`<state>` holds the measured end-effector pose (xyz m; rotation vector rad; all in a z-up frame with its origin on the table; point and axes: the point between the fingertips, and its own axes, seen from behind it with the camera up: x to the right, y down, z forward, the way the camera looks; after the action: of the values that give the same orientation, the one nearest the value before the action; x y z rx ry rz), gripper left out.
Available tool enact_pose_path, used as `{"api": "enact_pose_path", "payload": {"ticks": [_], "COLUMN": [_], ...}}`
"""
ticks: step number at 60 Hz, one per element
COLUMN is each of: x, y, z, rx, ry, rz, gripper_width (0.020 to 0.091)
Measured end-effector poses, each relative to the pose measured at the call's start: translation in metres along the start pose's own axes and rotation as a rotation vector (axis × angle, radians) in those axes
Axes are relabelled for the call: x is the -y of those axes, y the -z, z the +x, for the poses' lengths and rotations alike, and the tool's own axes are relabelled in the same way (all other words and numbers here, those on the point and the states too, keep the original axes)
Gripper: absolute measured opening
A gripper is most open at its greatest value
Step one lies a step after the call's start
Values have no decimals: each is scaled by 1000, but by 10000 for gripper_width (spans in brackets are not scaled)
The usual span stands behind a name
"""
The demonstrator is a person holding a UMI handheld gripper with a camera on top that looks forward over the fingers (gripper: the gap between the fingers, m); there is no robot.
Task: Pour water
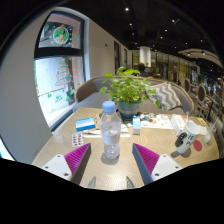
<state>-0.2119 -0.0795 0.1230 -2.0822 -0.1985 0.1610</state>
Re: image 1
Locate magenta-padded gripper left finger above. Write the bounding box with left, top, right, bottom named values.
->
left=41, top=143, right=92, bottom=186

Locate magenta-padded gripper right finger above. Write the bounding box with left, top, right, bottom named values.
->
left=132, top=143, right=184, bottom=186

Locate clear blue-capped water bottle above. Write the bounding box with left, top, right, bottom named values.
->
left=99, top=100, right=123, bottom=160

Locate pill blister pack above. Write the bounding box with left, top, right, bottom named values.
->
left=70, top=131, right=85, bottom=148

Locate flat blue card box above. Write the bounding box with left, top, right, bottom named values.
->
left=75, top=116, right=97, bottom=132

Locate printed paper menu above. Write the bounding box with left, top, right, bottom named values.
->
left=139, top=112, right=175, bottom=131

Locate flat round red coaster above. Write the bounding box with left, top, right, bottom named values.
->
left=192, top=139, right=204, bottom=152

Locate grey wood-framed sofa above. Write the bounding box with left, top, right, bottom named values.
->
left=73, top=75, right=195, bottom=116

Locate grey chevron pillow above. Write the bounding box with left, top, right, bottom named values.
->
left=146, top=82, right=183, bottom=111

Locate green potted plant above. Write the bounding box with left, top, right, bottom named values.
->
left=98, top=66, right=162, bottom=121

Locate group of dining chairs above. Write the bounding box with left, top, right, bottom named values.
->
left=179, top=76, right=224, bottom=122

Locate person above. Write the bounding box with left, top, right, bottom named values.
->
left=136, top=62, right=150, bottom=78

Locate group of ceiling lights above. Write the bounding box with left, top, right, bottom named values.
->
left=123, top=4, right=208, bottom=58

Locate white mug with black handle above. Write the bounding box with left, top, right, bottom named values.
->
left=174, top=120, right=202, bottom=155

